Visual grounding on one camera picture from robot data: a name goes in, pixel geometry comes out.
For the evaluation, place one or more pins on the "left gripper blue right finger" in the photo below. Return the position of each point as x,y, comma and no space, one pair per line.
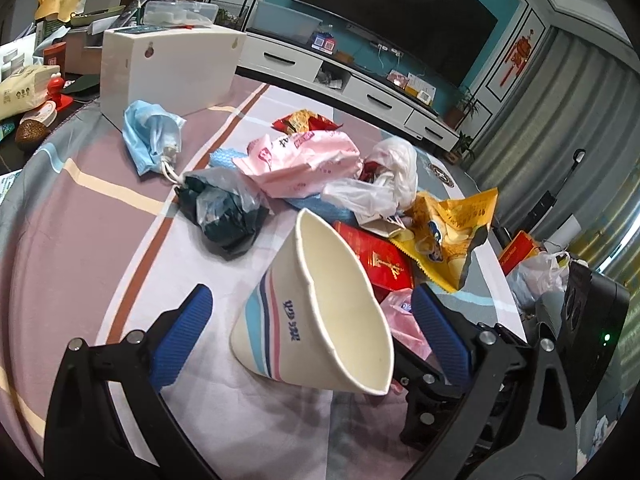
439,325

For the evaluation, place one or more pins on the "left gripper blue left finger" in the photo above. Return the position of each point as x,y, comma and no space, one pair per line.
174,335

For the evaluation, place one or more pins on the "yellow chip bag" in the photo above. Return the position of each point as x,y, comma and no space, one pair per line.
443,234

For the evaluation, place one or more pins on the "white paper cup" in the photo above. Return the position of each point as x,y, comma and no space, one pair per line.
313,320

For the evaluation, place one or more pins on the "small pink plastic bag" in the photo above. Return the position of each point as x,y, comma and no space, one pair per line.
403,326

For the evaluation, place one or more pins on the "red cigarette box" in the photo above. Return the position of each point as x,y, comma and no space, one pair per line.
387,268

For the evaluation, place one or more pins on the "dark green plastic bag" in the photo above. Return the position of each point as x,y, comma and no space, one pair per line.
227,207

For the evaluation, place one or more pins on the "translucent white plastic bag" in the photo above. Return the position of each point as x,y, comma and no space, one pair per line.
387,185

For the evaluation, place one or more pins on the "blue textured pouch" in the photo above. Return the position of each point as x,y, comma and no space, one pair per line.
224,158

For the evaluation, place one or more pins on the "light blue crumpled mask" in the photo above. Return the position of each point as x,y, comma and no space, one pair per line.
153,138

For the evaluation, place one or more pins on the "pink plastic package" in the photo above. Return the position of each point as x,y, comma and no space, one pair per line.
300,165

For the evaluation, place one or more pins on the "red yellow snack wrapper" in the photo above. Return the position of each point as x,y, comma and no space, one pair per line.
304,121

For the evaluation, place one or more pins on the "brown pine cone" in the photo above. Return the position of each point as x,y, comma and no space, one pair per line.
30,134

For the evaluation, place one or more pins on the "white storage box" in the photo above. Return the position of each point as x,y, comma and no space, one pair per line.
181,69

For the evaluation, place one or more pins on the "red toy figure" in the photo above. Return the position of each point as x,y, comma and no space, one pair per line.
55,89

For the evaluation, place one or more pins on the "beige printed paper bag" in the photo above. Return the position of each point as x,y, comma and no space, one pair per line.
25,90

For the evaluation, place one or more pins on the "white TV cabinet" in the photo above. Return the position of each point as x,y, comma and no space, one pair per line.
311,74

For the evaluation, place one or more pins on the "clear plastic container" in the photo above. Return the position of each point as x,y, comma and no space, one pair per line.
177,13

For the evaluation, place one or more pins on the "large wall television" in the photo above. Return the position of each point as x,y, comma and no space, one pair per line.
446,35

